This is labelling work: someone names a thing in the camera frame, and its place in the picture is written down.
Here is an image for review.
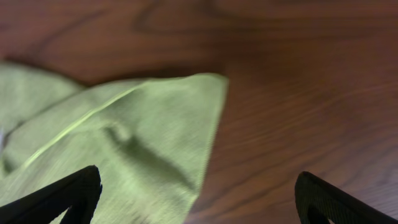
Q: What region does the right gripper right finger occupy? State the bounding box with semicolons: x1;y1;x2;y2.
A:
295;171;397;224

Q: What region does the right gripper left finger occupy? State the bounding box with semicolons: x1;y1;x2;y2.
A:
1;166;103;224

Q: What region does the light green microfibre cloth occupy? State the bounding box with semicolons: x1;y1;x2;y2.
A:
1;62;228;224

